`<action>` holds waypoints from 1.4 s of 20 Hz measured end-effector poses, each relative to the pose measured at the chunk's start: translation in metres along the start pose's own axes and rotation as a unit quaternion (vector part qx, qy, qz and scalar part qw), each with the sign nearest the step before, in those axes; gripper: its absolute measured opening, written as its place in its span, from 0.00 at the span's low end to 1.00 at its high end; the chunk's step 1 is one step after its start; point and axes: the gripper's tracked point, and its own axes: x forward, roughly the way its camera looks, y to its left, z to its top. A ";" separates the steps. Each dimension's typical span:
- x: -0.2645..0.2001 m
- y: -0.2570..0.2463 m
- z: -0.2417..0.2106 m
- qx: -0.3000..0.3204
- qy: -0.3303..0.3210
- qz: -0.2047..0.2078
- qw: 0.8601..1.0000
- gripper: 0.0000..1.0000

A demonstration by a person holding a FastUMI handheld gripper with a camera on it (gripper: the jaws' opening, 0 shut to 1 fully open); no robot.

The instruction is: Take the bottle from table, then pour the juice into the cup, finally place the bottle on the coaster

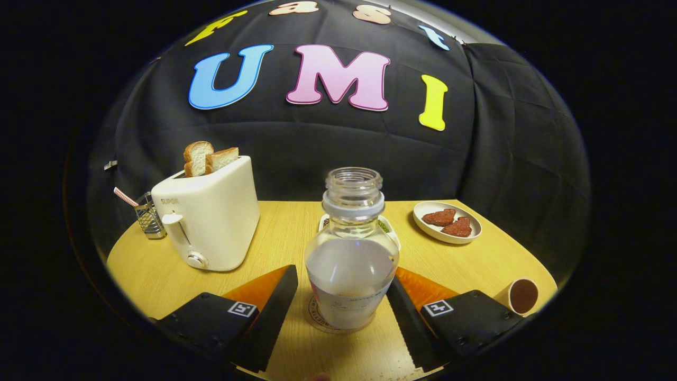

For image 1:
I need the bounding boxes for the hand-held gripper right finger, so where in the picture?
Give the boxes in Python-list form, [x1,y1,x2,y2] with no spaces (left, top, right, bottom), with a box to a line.
[386,267,527,374]

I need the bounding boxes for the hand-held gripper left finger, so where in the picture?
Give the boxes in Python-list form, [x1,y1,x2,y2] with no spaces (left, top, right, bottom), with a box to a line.
[153,265,299,374]

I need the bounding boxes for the round brown coaster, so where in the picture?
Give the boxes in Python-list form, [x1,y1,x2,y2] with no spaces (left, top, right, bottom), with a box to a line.
[308,295,381,335]

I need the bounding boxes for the clear plastic juice bottle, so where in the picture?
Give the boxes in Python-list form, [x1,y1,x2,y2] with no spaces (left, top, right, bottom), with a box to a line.
[304,167,400,333]

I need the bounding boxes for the beige cup with brown inside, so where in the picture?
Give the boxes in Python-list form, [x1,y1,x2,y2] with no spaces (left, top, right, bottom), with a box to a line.
[495,278,539,317]

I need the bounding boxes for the wooden table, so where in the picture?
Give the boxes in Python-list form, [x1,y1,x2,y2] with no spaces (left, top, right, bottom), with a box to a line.
[107,199,559,381]

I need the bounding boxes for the round white plate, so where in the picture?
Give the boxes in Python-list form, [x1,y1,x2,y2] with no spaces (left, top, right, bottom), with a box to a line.
[413,201,483,244]

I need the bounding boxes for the white divided grain dish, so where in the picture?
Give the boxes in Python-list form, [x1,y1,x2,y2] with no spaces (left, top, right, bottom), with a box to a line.
[319,213,401,249]

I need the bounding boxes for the red meat piece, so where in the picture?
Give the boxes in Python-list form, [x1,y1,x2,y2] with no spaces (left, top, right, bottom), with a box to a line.
[441,216,472,238]
[422,208,457,227]

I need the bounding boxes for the white toaster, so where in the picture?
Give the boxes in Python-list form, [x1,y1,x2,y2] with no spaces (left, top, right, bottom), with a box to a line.
[151,155,261,273]

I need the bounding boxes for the toast bread slice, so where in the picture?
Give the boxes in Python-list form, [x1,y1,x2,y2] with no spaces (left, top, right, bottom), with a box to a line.
[205,147,240,174]
[183,141,214,178]

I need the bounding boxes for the striped straw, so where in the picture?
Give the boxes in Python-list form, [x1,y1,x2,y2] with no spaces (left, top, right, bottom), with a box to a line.
[113,187,140,207]

